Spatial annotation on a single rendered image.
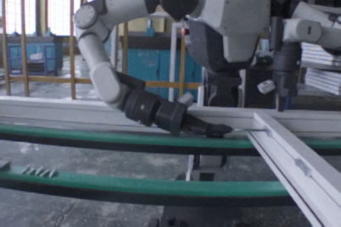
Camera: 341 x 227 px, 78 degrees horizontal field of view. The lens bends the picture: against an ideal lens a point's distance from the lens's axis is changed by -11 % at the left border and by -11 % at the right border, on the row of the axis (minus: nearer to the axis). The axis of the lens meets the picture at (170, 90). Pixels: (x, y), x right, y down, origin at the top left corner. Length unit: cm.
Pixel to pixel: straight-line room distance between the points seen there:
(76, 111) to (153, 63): 355
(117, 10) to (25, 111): 45
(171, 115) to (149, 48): 368
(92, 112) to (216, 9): 50
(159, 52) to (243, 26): 352
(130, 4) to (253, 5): 39
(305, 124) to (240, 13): 42
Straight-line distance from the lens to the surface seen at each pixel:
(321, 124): 88
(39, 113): 84
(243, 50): 83
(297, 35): 73
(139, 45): 424
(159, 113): 57
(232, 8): 76
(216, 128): 60
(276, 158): 60
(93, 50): 70
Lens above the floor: 114
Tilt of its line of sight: 12 degrees down
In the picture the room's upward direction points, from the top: 3 degrees clockwise
